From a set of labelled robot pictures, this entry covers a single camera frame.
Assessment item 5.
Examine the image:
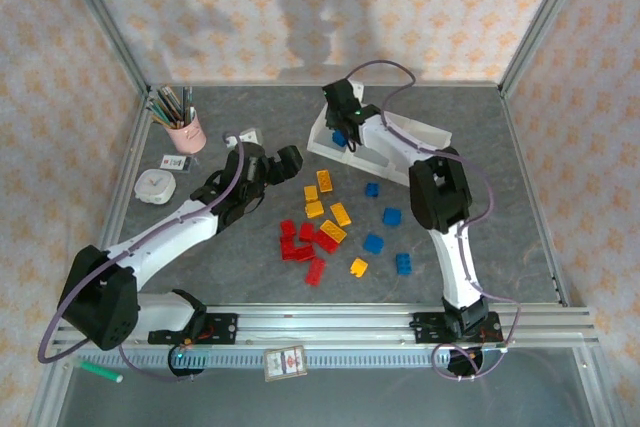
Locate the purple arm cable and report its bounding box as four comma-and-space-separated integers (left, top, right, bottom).
38, 132, 246, 383
347, 60, 522, 382

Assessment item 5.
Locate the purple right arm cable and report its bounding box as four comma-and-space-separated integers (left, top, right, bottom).
347, 60, 522, 382

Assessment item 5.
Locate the grey slotted cable duct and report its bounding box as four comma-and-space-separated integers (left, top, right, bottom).
134, 349, 451, 369

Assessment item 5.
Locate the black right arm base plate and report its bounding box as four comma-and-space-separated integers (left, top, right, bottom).
412, 311, 503, 347

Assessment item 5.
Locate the white square clock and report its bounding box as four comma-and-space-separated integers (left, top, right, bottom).
133, 169, 177, 206

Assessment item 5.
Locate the white badge card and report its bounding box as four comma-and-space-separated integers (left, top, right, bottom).
161, 153, 194, 172

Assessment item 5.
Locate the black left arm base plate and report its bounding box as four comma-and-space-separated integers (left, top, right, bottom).
148, 313, 239, 347

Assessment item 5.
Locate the coloured pencil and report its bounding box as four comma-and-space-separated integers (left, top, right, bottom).
158, 86, 182, 123
149, 99, 177, 127

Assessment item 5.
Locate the aluminium side rail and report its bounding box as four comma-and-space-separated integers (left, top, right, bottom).
82, 91, 154, 308
499, 89, 571, 308

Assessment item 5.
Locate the white three-compartment container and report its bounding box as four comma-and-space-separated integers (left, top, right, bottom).
305, 104, 453, 187

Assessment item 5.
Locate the red-white label card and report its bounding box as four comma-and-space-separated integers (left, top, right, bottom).
263, 345, 309, 382

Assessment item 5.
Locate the pink pencil cup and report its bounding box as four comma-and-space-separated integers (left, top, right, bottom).
164, 106, 208, 154

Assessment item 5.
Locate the aluminium frame post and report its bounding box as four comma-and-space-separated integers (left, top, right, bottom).
499, 0, 596, 96
54, 0, 151, 93

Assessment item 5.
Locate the aluminium mounting rail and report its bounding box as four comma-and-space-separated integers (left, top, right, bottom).
52, 304, 599, 348

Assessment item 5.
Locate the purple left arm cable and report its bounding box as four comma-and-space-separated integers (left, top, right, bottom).
38, 132, 246, 383

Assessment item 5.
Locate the green marker pen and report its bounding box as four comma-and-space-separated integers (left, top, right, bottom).
79, 359, 124, 383

